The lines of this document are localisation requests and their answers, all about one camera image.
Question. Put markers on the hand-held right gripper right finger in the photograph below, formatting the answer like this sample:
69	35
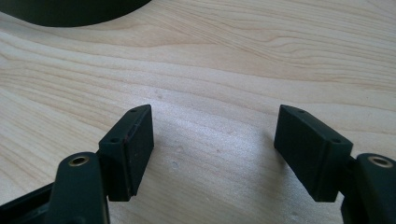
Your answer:
308	155

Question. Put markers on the black round object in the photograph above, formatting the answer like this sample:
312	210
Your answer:
68	12

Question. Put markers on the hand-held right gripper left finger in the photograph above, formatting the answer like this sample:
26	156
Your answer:
126	155

